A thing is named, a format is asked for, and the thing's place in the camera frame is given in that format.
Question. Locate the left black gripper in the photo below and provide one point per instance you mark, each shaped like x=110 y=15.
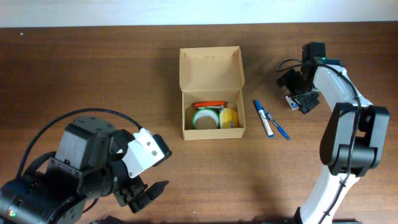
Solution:
x=132 y=195

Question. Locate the blue ballpoint pen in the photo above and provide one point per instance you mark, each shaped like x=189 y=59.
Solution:
x=273 y=121

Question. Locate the yellow sticky note pad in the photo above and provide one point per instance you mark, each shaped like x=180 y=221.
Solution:
x=228 y=118

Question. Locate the red stapler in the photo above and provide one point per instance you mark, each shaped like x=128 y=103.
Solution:
x=210 y=104

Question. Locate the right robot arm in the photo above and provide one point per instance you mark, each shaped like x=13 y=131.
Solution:
x=354 y=137

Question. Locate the open cardboard box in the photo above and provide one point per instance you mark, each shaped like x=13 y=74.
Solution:
x=211 y=74

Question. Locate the small white blue box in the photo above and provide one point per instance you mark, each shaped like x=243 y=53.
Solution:
x=291 y=103

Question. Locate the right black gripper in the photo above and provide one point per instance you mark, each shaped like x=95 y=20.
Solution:
x=302 y=92

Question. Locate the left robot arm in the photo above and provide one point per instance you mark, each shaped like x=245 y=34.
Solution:
x=29 y=198

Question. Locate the blue whiteboard marker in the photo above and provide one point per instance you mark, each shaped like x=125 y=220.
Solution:
x=261 y=112

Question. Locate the green tape roll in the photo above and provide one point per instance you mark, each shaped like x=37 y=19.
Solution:
x=206 y=119

